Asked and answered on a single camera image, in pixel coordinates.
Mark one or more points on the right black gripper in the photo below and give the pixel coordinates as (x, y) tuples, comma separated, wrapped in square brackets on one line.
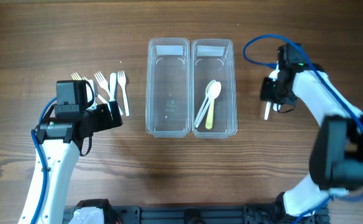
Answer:
[(267, 93)]

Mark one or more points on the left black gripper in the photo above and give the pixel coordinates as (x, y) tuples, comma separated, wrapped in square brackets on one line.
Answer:
[(107, 115)]

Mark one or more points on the white plastic spoon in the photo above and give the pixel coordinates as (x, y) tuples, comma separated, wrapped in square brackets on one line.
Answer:
[(212, 93), (201, 109), (273, 76)]

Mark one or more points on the yellow plastic spoon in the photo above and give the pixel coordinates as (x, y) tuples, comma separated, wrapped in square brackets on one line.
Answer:
[(210, 115)]

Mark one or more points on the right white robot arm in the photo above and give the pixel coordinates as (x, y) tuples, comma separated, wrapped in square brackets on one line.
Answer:
[(336, 161)]

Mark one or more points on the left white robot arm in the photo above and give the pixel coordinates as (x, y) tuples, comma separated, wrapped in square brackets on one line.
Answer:
[(65, 122)]

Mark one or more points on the left clear plastic container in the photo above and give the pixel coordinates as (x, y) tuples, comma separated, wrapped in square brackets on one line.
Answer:
[(167, 110)]

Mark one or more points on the white plastic fork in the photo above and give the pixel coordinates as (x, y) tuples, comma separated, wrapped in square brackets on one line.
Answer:
[(122, 81), (102, 99), (103, 83)]

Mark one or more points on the light blue plastic fork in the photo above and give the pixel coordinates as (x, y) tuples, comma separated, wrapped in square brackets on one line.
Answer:
[(112, 86)]

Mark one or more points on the yellow plastic fork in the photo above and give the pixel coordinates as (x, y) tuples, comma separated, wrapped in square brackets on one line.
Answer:
[(76, 76)]

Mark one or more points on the black aluminium base frame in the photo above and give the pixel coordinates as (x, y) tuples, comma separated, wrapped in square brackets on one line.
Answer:
[(262, 213)]

